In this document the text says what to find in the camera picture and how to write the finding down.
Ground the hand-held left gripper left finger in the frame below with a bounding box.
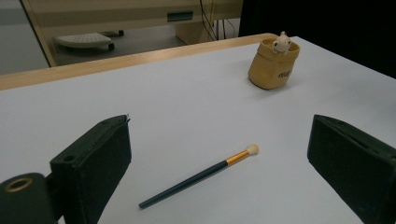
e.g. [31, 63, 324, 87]
[49, 114, 133, 224]

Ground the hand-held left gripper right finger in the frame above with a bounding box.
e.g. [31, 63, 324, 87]
[306, 114, 396, 224]

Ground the dark makeup brush gold ferrule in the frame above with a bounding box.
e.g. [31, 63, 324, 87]
[138, 144, 261, 210]

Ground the white wheeled stand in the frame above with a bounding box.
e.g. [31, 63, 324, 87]
[53, 29, 125, 52]

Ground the yellow holder with animal figure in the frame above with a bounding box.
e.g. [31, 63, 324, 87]
[247, 30, 302, 91]

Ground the beige desk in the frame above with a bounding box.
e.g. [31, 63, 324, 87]
[20, 0, 244, 68]

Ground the black cable bundle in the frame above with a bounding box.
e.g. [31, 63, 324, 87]
[217, 18, 238, 40]

